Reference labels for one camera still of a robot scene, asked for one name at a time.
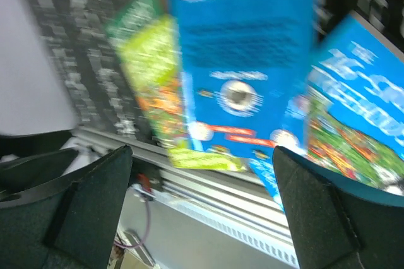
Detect blue back-cover book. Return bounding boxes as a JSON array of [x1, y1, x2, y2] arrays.
[[169, 0, 314, 158]]

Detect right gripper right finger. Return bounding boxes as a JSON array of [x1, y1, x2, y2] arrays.
[[273, 146, 403, 268]]

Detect blue 26-Storey Treehouse book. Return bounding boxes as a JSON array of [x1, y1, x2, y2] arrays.
[[269, 12, 403, 196]]

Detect dark green 104-Storey Treehouse book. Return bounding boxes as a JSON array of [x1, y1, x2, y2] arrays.
[[105, 0, 165, 49]]

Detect black marble pattern mat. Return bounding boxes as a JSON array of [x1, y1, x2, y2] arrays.
[[12, 0, 404, 146]]

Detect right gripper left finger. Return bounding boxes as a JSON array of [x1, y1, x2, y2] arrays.
[[1, 145, 132, 268]]

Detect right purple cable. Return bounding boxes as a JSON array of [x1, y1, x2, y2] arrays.
[[115, 196, 154, 249]]

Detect aluminium mounting rail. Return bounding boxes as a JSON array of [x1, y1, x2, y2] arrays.
[[73, 127, 292, 242]]

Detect white slotted cable duct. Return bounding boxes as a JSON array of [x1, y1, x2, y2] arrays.
[[153, 190, 299, 268]]

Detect lime green 65-Storey Treehouse book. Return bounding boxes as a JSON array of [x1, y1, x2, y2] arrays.
[[117, 15, 247, 172]]

